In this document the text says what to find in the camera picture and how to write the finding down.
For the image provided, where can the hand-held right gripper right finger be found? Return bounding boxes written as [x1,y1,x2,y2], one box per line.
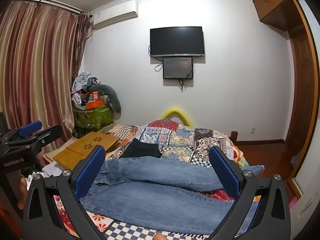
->
[207,145,292,240]

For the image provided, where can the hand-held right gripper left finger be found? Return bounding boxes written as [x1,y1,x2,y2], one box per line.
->
[22,145,108,240]

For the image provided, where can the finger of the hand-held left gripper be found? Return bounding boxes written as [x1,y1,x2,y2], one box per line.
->
[7,124,63,155]
[5,120,43,143]

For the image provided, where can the blue denim pants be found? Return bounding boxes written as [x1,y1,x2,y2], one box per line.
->
[79,156,265,235]

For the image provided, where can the person's left hand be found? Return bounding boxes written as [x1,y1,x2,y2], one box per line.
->
[19,175,28,203]

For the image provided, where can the orange plaid blanket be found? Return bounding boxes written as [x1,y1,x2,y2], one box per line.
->
[234,144,250,168]

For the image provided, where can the bamboo lap desk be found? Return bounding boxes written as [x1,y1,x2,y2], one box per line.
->
[53,131,120,170]

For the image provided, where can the green patterned box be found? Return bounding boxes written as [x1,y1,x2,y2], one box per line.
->
[73,104,114,130]

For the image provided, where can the orange box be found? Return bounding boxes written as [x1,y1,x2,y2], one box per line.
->
[85,99,104,110]

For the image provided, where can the patchwork quilt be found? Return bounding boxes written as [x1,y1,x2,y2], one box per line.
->
[50,120,250,240]

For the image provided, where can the black cloth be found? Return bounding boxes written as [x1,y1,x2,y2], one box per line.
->
[119,138,162,159]

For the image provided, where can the striped pink curtain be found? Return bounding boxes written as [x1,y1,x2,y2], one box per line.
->
[0,1,87,153]

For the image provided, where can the pile of clothes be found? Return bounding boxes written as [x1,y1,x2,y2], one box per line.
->
[72,72,103,93]

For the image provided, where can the grey neck pillow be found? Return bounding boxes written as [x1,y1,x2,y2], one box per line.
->
[89,84,122,112]

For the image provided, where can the yellow foam tube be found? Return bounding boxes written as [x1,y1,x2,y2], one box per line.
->
[160,107,193,126]

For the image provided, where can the wooden door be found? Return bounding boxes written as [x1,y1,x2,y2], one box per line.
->
[285,30,318,153]

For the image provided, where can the white air conditioner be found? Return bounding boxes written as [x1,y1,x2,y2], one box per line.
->
[90,0,139,29]

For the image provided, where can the wooden overhead cabinet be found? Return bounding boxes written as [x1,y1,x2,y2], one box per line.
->
[252,0,304,32]

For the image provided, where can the small wall monitor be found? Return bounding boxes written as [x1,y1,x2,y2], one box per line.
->
[162,57,194,80]

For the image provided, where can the curtain rail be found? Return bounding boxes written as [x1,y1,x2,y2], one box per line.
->
[11,0,83,13]

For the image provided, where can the wall-mounted black television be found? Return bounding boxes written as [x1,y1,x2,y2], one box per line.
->
[150,26,206,57]

